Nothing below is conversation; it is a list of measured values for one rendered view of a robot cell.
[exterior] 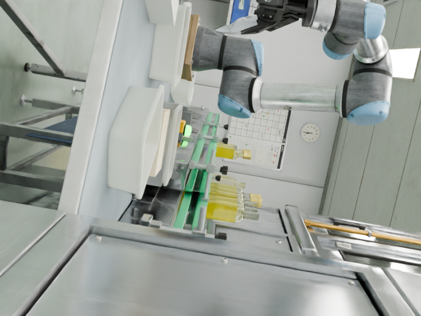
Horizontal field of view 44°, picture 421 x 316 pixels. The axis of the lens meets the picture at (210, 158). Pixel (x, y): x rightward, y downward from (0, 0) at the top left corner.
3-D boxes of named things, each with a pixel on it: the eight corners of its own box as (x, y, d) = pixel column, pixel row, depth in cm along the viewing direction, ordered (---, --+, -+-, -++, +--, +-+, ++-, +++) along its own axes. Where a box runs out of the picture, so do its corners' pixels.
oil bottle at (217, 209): (179, 214, 170) (243, 224, 170) (181, 197, 169) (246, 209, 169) (181, 209, 176) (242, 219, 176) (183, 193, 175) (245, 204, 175)
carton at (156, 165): (124, 171, 126) (155, 177, 126) (134, 106, 123) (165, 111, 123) (133, 163, 138) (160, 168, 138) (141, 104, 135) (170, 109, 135)
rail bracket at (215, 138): (196, 139, 220) (227, 145, 220) (199, 122, 219) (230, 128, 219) (197, 138, 224) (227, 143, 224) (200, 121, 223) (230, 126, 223)
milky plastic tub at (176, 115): (135, 183, 144) (165, 188, 144) (146, 103, 140) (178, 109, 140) (145, 170, 161) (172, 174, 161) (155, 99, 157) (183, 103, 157)
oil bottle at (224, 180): (192, 183, 255) (244, 192, 255) (194, 172, 254) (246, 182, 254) (193, 180, 260) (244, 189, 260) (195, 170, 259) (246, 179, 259)
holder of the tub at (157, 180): (130, 200, 145) (158, 205, 145) (145, 104, 140) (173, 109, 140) (141, 185, 162) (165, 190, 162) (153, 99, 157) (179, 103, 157)
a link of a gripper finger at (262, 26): (234, 18, 111) (269, 2, 112) (233, 22, 113) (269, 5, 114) (244, 37, 111) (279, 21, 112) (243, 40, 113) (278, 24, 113)
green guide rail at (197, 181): (184, 190, 168) (208, 195, 168) (185, 187, 168) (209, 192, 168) (207, 124, 340) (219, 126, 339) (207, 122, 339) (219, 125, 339)
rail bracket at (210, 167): (182, 197, 164) (221, 204, 163) (191, 146, 160) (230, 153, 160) (183, 195, 166) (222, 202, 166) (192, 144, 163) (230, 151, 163)
